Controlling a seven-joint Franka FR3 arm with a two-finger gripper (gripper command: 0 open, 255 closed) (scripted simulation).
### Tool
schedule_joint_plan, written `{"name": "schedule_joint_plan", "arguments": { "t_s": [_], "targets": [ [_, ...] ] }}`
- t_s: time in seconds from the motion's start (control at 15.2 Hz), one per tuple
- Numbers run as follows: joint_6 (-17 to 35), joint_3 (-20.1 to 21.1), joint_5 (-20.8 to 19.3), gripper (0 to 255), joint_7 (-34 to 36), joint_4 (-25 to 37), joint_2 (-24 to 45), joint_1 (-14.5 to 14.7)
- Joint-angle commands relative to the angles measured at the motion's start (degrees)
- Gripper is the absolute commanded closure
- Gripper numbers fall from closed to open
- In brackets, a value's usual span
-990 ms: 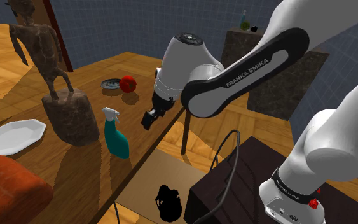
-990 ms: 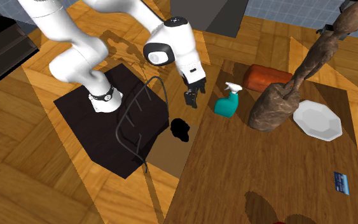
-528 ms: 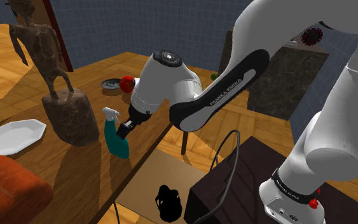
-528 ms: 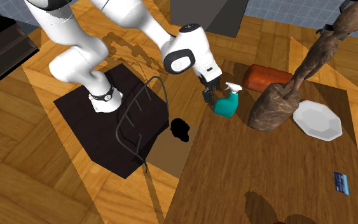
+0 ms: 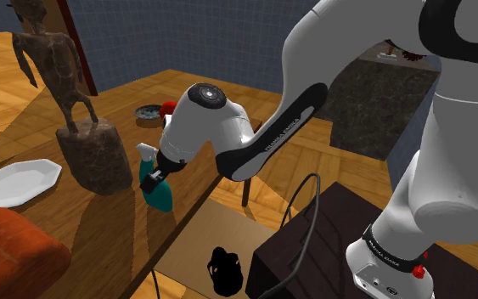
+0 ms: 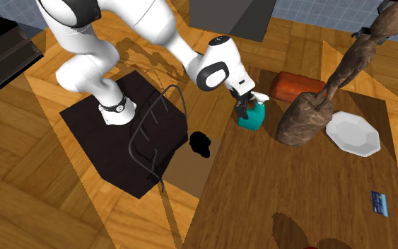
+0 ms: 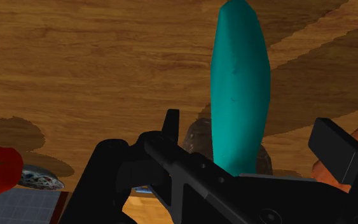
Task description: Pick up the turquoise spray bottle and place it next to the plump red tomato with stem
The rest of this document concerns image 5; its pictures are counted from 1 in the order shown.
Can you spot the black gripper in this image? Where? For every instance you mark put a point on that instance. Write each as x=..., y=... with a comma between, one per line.
x=152, y=182

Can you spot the dark marble counter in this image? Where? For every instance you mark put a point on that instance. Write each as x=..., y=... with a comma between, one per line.
x=371, y=112

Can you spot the red round fruit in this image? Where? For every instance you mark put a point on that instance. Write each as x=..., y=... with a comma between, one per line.
x=165, y=108

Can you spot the teal spray bottle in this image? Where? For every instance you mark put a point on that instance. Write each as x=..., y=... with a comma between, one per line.
x=160, y=199

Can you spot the patterned small bowl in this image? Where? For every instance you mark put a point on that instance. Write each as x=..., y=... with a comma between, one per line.
x=147, y=112

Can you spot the wooden table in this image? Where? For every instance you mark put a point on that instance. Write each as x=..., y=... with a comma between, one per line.
x=110, y=236

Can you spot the orange-red rounded block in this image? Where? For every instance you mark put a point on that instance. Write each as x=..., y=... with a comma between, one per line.
x=11, y=256

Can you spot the white plate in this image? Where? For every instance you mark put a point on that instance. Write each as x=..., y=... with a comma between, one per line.
x=13, y=182

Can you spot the brown figure statue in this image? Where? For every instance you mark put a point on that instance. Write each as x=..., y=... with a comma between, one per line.
x=93, y=157

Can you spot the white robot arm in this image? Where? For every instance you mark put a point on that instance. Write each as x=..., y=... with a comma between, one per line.
x=449, y=145

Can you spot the dark robot stand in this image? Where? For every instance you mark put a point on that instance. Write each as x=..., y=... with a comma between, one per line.
x=329, y=248

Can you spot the tan floor mat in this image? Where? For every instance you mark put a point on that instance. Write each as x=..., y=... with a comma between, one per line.
x=205, y=223

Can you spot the black lumpy object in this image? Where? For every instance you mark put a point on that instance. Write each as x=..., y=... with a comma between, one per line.
x=224, y=271

